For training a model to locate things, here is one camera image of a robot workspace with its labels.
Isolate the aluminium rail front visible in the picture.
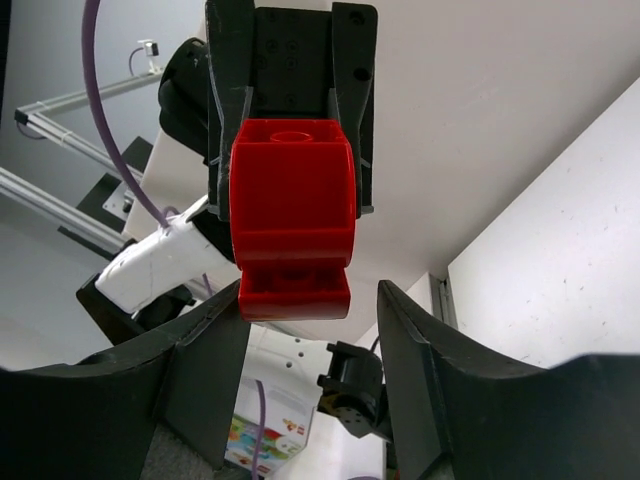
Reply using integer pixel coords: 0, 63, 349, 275
1, 75, 159, 269

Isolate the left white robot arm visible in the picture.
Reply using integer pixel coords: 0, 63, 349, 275
77, 1, 378, 343

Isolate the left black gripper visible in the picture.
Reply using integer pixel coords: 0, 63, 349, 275
205, 0, 378, 220

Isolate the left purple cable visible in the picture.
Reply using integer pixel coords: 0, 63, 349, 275
82, 0, 176, 231

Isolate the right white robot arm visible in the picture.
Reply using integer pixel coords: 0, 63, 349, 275
1, 280, 639, 479

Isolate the lego box colourful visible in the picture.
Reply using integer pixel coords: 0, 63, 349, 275
225, 377, 314, 477

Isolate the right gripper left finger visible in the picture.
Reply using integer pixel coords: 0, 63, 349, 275
1, 284, 249, 479

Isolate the red round lego piece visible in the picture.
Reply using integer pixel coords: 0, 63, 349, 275
229, 119, 356, 322

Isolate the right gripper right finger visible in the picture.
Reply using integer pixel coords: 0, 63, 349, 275
377, 280, 639, 479

